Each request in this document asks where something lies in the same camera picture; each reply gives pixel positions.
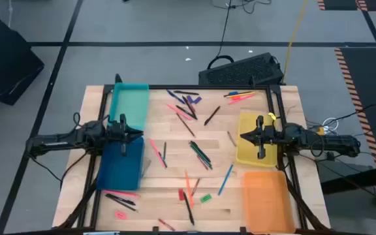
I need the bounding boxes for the white cable coil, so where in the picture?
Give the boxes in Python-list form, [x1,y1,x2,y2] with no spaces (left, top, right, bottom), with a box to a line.
[321,117,339,132]

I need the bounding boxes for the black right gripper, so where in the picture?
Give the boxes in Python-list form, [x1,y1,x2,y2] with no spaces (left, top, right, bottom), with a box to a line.
[240,115,287,160]

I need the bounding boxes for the orange plastic bin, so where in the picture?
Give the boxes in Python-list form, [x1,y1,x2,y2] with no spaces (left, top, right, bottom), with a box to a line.
[242,170,296,235]

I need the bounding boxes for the blue ballpoint pen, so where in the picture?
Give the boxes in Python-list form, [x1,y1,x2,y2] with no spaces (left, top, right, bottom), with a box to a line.
[166,89,186,105]

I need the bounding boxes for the large black box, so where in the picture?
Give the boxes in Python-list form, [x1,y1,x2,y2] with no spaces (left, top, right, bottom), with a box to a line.
[0,7,45,106]

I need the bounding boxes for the black hanging cable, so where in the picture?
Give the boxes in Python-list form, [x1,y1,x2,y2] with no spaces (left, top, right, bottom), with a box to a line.
[206,0,273,70]

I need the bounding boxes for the black computer case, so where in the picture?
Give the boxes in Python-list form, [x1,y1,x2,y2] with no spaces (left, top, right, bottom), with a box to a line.
[198,52,285,87]

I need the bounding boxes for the yellow hanging cable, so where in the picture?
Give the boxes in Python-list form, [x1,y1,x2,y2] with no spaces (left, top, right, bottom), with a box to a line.
[281,0,309,83]

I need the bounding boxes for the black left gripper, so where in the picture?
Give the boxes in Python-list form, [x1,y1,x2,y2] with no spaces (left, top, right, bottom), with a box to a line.
[105,113,144,157]

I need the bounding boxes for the yellow plastic bin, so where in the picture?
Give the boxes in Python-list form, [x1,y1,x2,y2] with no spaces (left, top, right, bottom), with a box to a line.
[235,110,279,169]

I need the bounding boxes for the pink pencil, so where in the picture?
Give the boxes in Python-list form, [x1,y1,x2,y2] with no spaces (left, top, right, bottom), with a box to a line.
[102,189,141,198]
[166,103,193,121]
[227,94,256,106]
[149,138,167,168]

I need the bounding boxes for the teal plastic bin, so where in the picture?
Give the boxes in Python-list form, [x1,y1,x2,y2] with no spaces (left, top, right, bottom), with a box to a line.
[108,82,151,132]

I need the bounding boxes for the blue plastic bin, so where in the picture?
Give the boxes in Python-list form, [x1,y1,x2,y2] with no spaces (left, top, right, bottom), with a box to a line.
[95,135,146,192]

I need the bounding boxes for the black beam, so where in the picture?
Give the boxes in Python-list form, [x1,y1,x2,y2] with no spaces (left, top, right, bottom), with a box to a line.
[319,162,376,196]

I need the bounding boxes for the blue pencil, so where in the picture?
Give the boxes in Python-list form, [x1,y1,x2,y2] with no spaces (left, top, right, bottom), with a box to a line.
[217,163,234,196]

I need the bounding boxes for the brown pencil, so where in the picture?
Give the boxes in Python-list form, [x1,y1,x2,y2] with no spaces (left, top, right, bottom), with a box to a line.
[176,112,196,138]

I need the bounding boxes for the black mat orange striped edge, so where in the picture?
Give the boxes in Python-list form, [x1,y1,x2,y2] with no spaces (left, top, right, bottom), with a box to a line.
[317,0,376,12]
[334,46,376,168]

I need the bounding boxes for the yellow pencil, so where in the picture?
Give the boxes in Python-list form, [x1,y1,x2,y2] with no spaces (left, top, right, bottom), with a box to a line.
[225,92,256,99]

